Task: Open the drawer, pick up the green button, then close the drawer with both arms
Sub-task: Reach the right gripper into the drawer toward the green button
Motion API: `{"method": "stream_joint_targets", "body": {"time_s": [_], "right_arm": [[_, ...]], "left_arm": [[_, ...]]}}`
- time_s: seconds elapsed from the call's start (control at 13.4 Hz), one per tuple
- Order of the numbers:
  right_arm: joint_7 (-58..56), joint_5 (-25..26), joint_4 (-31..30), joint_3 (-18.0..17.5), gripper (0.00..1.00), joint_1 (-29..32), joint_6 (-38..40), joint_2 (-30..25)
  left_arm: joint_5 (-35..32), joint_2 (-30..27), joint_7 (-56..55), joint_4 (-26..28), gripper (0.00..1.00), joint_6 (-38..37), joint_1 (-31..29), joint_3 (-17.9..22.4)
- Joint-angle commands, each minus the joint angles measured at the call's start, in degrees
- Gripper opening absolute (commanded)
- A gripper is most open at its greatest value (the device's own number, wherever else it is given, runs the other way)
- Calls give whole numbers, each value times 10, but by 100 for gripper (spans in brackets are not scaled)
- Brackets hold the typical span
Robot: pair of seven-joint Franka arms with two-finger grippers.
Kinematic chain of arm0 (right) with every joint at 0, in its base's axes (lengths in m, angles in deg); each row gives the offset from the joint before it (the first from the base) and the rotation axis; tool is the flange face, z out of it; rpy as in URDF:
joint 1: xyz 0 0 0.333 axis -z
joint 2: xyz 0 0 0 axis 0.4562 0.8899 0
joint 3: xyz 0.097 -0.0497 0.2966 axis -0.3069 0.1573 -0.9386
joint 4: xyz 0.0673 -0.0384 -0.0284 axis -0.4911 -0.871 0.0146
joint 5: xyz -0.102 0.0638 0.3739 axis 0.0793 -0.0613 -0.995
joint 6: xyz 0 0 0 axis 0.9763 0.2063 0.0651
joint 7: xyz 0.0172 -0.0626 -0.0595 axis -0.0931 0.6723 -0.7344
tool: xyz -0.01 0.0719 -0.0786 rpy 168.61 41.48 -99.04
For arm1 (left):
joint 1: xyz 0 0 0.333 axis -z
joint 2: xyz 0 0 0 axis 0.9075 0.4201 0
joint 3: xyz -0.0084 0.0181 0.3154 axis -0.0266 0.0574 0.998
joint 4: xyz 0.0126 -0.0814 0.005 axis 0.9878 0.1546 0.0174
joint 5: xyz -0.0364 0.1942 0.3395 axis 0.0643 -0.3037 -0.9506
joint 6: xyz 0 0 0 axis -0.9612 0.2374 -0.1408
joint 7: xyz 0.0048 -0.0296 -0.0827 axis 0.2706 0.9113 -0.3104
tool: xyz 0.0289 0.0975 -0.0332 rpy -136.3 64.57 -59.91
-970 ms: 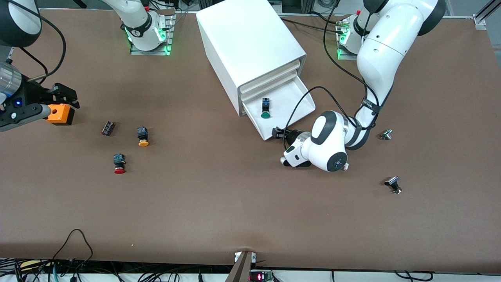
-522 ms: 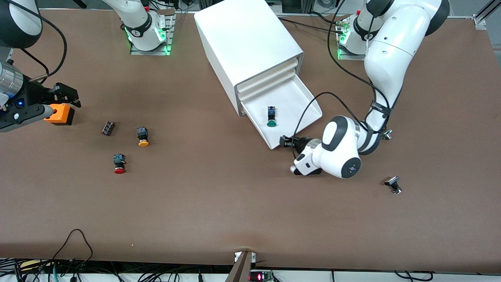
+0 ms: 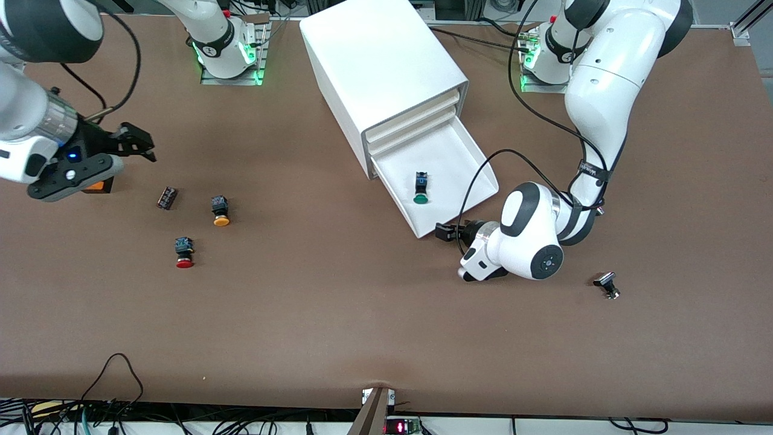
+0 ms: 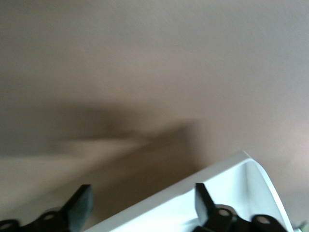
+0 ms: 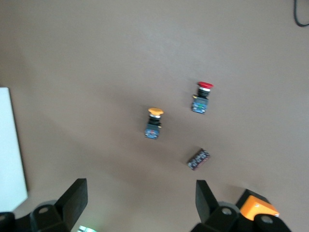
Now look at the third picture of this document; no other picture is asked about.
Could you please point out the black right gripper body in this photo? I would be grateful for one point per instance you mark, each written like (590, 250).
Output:
(96, 143)

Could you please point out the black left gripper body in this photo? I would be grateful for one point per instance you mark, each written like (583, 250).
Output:
(468, 231)

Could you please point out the green push button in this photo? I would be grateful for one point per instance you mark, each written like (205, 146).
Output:
(421, 187)

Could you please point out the white lowest drawer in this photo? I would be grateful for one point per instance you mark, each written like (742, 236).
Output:
(450, 154)

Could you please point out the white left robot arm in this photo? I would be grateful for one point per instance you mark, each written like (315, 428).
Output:
(604, 78)

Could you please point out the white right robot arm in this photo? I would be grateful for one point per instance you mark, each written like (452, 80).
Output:
(24, 103)

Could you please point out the white middle drawer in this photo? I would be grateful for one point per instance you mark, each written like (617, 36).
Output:
(413, 133)

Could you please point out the yellow push button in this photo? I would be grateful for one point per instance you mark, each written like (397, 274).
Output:
(221, 211)

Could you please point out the red push button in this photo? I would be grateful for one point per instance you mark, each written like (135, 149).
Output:
(184, 254)

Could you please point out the white highest drawer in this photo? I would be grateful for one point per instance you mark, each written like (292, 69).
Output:
(413, 119)

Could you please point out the white drawer cabinet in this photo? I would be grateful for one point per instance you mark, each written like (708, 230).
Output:
(374, 54)

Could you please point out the small black contact block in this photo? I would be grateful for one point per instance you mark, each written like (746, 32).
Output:
(166, 198)

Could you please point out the device with red display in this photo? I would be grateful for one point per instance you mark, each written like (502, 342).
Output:
(401, 428)

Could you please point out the orange button enclosure box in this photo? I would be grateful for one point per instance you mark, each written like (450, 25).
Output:
(106, 185)

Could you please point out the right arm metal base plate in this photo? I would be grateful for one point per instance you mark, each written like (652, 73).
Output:
(229, 81)

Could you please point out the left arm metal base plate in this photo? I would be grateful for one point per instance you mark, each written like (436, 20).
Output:
(543, 87)

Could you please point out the brown camera mount post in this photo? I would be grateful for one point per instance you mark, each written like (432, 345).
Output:
(371, 417)

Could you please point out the aluminium frame corner bracket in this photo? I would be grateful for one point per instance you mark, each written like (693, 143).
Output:
(740, 33)

